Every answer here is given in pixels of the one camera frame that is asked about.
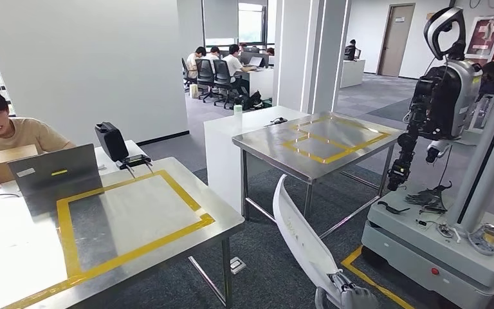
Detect metal bracket parts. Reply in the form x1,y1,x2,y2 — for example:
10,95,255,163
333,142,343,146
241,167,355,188
436,221,494,257

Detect wheeled humanoid robot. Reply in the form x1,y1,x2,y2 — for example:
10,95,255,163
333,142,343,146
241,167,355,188
361,6,494,309

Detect grey laptop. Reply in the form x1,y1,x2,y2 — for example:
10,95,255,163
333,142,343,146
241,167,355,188
7,144,104,200

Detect steel workbench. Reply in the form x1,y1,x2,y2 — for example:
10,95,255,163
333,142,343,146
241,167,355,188
232,111,403,241
0,156,246,309

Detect floor socket box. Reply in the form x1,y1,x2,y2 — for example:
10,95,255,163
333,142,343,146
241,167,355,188
229,256,248,276

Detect white desk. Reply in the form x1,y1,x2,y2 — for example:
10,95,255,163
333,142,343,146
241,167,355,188
246,66,275,102

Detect black bags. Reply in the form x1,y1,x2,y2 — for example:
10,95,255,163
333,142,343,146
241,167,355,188
233,90,266,112

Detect black office chair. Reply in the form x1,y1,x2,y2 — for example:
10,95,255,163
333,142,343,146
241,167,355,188
194,58,217,104
181,57,197,93
212,59,242,110

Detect black hard case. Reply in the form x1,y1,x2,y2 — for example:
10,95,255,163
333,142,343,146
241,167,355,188
94,122,130,163

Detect white curved plastic part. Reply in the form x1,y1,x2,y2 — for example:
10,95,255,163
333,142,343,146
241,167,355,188
272,174,342,297

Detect grey door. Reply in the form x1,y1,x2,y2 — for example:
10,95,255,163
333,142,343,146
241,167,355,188
376,3,417,79

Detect white counter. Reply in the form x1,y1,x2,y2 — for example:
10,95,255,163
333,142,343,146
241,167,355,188
340,59,366,89

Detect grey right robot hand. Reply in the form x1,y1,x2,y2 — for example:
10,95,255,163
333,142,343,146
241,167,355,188
315,272,380,309

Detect white counter table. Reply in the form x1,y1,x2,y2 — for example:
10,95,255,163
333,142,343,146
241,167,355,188
204,106,312,214

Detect black detached robot hand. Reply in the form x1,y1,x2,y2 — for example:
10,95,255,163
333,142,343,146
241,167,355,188
405,181,453,216

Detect black curved tool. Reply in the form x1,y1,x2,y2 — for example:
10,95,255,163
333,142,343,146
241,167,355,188
376,200,411,216

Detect cardboard box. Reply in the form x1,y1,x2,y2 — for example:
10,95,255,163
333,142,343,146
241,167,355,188
0,144,39,184

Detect red framed poster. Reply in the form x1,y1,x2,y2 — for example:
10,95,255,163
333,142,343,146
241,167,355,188
464,16,494,61

